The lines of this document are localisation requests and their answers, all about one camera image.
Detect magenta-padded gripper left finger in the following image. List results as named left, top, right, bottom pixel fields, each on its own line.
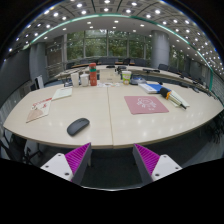
left=40, top=142, right=93, bottom=185

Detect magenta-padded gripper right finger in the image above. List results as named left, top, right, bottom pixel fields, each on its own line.
left=132, top=143, right=183, bottom=184

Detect black computer mouse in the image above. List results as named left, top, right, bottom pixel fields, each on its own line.
left=66, top=117, right=91, bottom=137

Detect pink printed mouse pad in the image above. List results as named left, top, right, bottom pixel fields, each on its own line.
left=124, top=95, right=170, bottom=116

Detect red and white brochure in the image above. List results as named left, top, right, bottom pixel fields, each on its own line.
left=25, top=97, right=53, bottom=124

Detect white paper booklet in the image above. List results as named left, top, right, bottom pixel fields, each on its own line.
left=168, top=89, right=191, bottom=108

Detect white and green booklet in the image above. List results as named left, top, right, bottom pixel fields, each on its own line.
left=51, top=87, right=73, bottom=102

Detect blue and white book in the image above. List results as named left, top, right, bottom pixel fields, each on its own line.
left=138, top=83, right=163, bottom=94

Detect black conference microphone unit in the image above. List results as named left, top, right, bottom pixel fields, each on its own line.
left=129, top=75, right=148, bottom=86

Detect curved wooden conference desk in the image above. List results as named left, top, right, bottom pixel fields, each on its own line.
left=53, top=64, right=214, bottom=94

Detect colourful leaflet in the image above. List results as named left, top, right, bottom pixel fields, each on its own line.
left=98, top=81, right=121, bottom=88

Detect red bottle with green band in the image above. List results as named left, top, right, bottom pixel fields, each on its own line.
left=88, top=62, right=98, bottom=87

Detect green and white paper cup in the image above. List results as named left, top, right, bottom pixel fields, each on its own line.
left=121, top=70, right=132, bottom=86

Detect black office chairs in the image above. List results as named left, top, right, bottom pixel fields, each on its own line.
left=66, top=57, right=208, bottom=84

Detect ceiling lights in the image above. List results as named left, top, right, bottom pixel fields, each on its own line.
left=8, top=0, right=224, bottom=76

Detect black microphone with yellow ring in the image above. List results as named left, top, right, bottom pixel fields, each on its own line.
left=159, top=87, right=187, bottom=110

